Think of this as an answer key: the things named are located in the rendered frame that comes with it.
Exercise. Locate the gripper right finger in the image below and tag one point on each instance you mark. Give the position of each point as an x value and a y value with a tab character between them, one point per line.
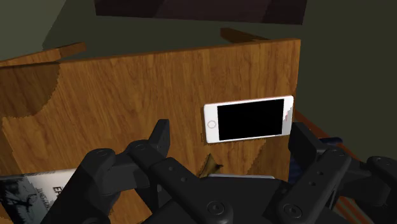
319	176

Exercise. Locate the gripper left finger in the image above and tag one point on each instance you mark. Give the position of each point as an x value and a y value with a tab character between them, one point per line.
186	186

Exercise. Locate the small olive pointed thing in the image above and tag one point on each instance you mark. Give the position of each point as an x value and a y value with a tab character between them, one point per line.
211	166

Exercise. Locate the silver flat thing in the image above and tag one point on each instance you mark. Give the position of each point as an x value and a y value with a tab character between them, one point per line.
242	176

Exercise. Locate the white smartphone with black screen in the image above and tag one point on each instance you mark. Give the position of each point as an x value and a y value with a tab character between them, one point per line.
248	119

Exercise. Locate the wooden desk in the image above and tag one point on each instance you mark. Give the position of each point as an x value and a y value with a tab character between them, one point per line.
124	93

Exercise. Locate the black and white book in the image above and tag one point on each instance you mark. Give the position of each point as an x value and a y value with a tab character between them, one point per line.
28	192

